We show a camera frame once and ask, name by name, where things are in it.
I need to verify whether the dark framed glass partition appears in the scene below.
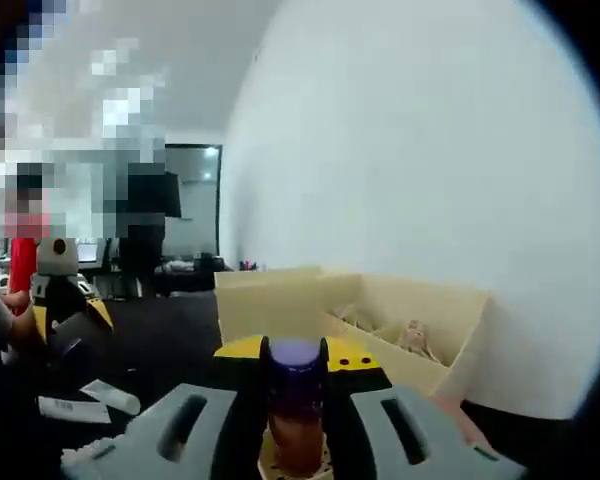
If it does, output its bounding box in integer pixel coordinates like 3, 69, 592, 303
163, 143, 224, 257

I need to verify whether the black monitor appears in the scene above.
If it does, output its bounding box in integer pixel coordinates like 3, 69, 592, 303
164, 171, 184, 219

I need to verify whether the black office desk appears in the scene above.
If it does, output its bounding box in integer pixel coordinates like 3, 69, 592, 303
153, 259, 229, 297

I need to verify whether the cream drawer cabinet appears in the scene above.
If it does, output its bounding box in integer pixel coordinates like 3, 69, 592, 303
319, 264, 492, 401

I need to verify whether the purple capped cosmetic bottle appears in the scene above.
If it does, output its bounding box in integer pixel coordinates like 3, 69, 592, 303
258, 335, 331, 476

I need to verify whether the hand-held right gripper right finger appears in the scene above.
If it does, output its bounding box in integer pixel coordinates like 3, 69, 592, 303
321, 336, 527, 480

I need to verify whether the white printed cosmetic tube bottle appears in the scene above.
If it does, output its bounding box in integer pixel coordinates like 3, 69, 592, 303
36, 393, 110, 425

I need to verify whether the person's right hand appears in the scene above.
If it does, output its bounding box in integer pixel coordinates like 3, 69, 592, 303
429, 393, 487, 449

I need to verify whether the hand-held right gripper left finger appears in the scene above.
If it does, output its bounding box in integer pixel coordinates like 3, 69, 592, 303
62, 334, 271, 480

